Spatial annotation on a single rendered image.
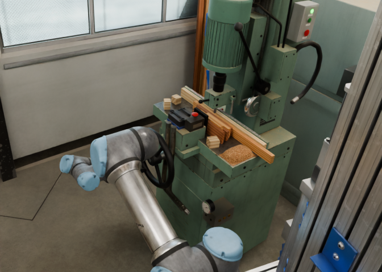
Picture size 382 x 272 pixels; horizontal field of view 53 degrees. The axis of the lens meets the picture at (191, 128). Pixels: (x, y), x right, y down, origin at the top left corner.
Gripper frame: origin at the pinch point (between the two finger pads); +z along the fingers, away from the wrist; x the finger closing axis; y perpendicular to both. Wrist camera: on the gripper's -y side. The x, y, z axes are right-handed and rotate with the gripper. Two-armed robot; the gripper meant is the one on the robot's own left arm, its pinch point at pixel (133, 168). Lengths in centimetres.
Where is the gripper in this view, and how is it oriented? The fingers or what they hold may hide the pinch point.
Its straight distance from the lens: 183.7
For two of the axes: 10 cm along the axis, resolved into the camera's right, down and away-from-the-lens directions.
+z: 6.8, 1.8, 7.1
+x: 6.1, 4.2, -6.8
